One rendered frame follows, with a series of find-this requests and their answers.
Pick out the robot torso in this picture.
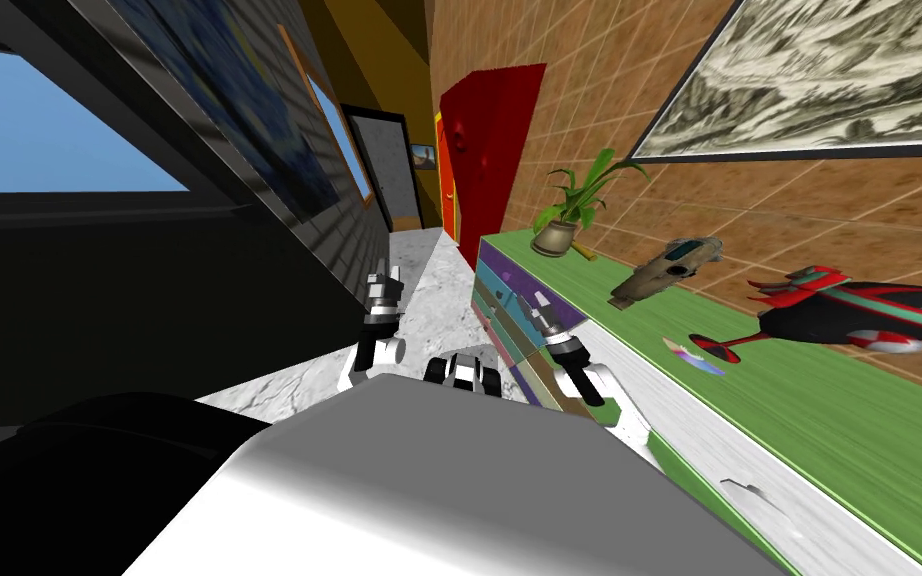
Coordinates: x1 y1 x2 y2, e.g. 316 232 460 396
120 352 800 576

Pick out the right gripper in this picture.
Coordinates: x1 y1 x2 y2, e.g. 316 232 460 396
516 291 568 345

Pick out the green plant in tan pot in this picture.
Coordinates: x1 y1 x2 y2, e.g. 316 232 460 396
531 147 653 262

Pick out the tan toy spaceship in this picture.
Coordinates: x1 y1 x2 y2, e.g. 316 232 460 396
606 235 726 313

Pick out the purple drawer front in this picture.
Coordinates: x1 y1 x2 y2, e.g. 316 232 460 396
477 238 588 339

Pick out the dark blue painting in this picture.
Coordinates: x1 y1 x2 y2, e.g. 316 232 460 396
104 0 343 226

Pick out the large black-framed grey picture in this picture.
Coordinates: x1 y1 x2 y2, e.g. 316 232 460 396
628 0 922 165

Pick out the teal drawer front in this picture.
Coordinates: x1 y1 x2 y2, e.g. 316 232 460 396
473 259 547 355

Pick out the green and white dresser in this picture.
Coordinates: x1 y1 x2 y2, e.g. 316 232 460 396
469 227 922 576

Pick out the red door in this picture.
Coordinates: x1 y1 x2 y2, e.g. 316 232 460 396
437 63 547 250

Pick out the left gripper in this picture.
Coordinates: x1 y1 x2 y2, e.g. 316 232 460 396
364 257 406 312

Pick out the small shiny disc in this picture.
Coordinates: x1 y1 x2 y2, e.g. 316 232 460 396
662 336 727 378

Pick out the red and black toy aircraft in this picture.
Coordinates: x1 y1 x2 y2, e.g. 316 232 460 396
688 264 922 366

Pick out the orange-framed window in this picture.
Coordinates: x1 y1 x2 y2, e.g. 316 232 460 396
276 23 375 210

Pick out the large dark-framed window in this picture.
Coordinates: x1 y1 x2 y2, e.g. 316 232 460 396
0 33 232 217

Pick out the dark grey door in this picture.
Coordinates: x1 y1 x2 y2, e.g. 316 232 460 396
340 103 425 234

